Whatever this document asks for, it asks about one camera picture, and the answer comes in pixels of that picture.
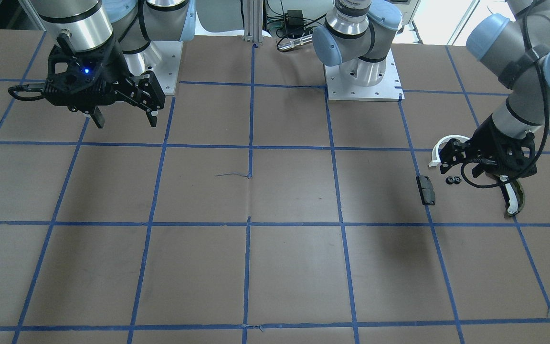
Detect dark grey brake pad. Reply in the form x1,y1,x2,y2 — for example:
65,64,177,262
415,175,436,205

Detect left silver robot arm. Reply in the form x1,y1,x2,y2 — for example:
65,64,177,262
312,0,550,180

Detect white curved plastic part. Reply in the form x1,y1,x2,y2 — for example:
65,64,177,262
428,135,470,168

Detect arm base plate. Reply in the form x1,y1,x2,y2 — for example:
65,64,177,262
324,50,405,102
125,41,184,96

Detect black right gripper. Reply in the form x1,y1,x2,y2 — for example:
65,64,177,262
41,41,165,129

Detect green curved brake shoe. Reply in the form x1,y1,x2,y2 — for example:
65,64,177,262
500,180,526,217

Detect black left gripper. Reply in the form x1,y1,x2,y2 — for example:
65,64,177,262
439,116,537,178

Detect aluminium frame post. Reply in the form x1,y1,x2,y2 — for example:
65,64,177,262
240,0,264,47

